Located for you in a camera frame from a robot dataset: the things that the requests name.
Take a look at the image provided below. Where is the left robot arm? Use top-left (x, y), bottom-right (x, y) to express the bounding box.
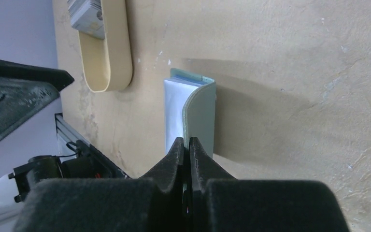
top-left (0, 60), bottom-right (74, 225)

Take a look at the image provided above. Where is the beige oval tray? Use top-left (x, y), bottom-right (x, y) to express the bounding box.
top-left (79, 0), bottom-right (133, 93)

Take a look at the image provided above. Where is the black base frame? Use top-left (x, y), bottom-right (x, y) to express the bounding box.
top-left (55, 113), bottom-right (130, 179)

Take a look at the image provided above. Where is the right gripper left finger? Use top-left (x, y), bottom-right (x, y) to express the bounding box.
top-left (14, 138), bottom-right (185, 232)

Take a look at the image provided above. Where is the green card holder wallet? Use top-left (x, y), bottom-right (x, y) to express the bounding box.
top-left (164, 68), bottom-right (216, 158)

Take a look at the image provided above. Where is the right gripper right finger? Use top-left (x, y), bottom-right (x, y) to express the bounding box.
top-left (189, 137), bottom-right (349, 232)

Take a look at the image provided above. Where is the stack of cards in tray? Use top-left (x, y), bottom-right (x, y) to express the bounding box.
top-left (67, 0), bottom-right (105, 40)

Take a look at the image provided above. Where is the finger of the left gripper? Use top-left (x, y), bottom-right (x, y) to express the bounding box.
top-left (0, 60), bottom-right (74, 92)
top-left (0, 77), bottom-right (60, 141)

